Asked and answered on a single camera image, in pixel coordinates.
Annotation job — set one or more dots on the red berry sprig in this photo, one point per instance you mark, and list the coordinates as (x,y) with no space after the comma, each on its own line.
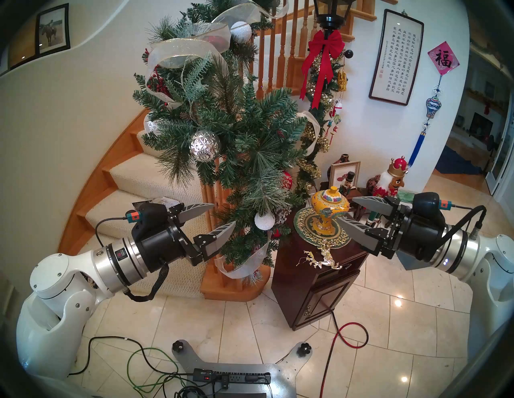
(158,85)

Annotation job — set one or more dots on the white glitter ball ornament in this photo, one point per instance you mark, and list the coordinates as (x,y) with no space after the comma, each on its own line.
(241,32)
(264,221)

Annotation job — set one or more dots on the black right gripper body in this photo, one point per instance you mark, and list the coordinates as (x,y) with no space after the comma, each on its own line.
(421,240)

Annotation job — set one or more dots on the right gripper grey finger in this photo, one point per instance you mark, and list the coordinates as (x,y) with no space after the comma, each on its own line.
(361,234)
(377,204)

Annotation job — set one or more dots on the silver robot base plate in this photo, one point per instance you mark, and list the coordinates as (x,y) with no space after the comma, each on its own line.
(281,369)

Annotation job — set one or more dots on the black fireplace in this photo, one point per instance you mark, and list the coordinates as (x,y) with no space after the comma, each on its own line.
(480,127)

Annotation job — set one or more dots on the black base plate knob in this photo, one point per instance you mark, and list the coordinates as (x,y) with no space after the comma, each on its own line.
(304,349)
(178,346)

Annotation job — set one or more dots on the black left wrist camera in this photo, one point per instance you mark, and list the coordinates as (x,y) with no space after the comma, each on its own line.
(150,218)

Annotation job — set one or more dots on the dark wooden cabinet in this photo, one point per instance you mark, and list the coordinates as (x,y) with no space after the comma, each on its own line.
(313,289)

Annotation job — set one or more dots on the dark red lidded jar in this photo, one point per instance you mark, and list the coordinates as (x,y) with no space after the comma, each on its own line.
(373,183)

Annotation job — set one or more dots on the ornate decorative plate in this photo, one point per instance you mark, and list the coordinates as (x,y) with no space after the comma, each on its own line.
(305,230)

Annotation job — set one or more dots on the carpeted wooden staircase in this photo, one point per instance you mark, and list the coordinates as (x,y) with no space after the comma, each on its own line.
(136,176)

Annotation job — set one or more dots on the dark slender vase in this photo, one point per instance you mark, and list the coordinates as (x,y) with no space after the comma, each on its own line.
(345,157)

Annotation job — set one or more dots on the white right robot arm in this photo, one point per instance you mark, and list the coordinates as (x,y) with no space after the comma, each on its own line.
(494,260)

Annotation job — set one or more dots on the small tabletop picture frame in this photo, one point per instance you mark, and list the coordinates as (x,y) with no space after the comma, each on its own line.
(339,174)

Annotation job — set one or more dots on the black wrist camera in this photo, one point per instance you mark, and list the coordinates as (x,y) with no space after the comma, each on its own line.
(150,218)
(427,204)

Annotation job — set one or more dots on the red diamond fu sign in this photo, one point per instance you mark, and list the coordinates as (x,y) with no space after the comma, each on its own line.
(443,58)

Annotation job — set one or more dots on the frosted pine cone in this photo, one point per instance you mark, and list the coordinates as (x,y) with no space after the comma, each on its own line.
(283,215)

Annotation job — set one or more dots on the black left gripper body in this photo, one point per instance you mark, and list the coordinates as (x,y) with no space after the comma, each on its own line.
(160,248)

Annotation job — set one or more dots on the gold glitter reindeer ornament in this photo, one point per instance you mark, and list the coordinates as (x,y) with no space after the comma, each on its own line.
(327,260)

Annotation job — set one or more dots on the green jade carving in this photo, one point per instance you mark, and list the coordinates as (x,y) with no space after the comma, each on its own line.
(404,195)

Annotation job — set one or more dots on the brown framed picture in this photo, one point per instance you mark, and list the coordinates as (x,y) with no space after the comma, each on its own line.
(22,44)

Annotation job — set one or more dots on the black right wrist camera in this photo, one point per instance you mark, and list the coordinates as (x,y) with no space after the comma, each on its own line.
(427,204)

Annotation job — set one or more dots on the small black nutcracker figurine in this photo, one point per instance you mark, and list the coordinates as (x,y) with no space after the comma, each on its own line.
(349,180)

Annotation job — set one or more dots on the black lantern lamp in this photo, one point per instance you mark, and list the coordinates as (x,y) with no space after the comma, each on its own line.
(333,12)

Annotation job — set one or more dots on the black power strip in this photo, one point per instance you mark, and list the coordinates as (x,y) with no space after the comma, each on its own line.
(241,377)

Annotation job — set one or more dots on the green gold tinsel garland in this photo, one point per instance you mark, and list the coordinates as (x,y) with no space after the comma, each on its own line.
(311,170)

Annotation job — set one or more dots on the dark blue rug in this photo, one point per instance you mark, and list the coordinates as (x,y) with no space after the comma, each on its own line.
(453,162)

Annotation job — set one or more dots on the silver faceted ball ornament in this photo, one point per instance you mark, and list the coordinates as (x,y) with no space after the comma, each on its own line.
(204,145)

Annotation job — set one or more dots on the framed calligraphy scroll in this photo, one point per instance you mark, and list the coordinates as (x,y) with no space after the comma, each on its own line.
(395,56)

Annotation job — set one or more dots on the yellow porcelain lidded jar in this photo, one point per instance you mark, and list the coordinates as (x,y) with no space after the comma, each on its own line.
(327,204)

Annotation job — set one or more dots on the gold bell ornament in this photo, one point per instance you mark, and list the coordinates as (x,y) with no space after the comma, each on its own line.
(341,80)

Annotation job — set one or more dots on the red ball ornament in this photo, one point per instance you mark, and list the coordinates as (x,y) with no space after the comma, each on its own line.
(286,180)

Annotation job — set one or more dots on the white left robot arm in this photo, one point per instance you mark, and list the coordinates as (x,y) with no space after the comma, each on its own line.
(60,281)

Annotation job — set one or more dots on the green pine garland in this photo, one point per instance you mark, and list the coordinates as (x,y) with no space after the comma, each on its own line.
(249,132)

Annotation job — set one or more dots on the blue vase charm with tassel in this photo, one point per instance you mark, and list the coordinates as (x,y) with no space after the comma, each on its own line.
(433,107)

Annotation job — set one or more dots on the framed horse picture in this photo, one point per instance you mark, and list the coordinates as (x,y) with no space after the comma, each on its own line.
(52,30)

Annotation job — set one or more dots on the tall red nutcracker figurine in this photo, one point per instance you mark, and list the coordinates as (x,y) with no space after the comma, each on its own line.
(397,172)

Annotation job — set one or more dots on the red velvet bow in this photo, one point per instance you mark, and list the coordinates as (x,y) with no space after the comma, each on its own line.
(323,52)

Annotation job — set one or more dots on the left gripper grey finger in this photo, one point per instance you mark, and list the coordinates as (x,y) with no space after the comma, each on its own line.
(196,210)
(219,238)

